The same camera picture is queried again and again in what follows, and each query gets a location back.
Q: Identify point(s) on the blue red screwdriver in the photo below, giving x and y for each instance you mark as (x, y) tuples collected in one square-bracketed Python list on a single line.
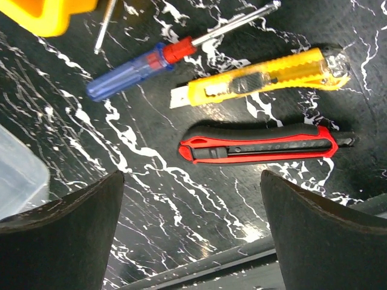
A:
[(162, 58)]

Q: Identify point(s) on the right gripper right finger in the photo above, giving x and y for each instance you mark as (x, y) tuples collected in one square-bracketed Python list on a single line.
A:
[(321, 244)]

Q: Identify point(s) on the clear plastic tool box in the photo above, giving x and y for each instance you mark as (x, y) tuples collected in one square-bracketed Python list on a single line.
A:
[(25, 178)]

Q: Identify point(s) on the yellow plastic bin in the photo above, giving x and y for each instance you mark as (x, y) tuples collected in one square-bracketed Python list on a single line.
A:
[(45, 18)]

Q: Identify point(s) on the yellow utility knife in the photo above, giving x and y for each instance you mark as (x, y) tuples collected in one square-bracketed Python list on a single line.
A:
[(327, 69)]

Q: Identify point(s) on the red utility knife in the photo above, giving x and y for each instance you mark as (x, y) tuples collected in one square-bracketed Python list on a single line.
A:
[(223, 146)]

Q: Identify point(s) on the marbled black mat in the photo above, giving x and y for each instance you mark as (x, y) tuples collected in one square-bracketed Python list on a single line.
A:
[(174, 213)]

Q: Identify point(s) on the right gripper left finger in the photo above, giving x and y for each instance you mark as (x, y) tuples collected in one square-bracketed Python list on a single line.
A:
[(63, 244)]

